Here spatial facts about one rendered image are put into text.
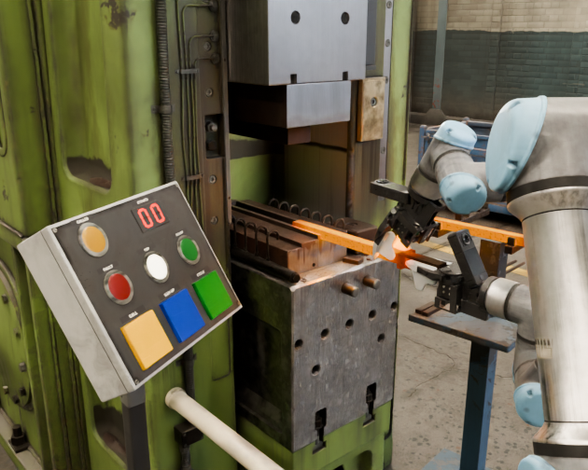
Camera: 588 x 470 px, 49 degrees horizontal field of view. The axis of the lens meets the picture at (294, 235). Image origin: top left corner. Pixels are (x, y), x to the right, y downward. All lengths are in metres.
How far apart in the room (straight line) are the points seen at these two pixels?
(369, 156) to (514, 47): 8.26
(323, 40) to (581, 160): 0.83
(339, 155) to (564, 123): 1.10
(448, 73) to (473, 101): 0.64
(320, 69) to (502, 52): 8.70
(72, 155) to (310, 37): 0.69
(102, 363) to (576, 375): 0.67
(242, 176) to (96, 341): 1.07
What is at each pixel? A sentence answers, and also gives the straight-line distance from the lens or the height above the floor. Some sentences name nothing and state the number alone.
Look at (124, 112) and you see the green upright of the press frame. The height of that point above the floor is 1.32.
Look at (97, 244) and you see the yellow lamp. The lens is 1.06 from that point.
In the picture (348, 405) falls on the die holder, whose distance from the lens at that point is 1.78.
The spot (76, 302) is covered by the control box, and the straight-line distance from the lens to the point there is 1.03.
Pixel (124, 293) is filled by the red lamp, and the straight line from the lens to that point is 1.06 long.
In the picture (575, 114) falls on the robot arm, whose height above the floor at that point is 1.38.
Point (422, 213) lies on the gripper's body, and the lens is 1.35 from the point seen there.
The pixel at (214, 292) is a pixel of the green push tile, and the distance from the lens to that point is 1.21.
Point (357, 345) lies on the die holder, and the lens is 1.71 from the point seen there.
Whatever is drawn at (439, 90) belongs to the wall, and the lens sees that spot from 10.76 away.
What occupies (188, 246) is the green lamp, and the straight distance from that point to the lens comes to 1.21.
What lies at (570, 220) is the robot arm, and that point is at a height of 1.27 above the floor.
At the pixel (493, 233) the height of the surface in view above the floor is 0.97.
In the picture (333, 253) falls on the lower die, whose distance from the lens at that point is 1.63.
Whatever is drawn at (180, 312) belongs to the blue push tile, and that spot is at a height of 1.02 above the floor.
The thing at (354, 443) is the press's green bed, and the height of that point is 0.39.
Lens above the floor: 1.48
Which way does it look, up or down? 18 degrees down
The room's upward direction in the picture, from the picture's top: straight up
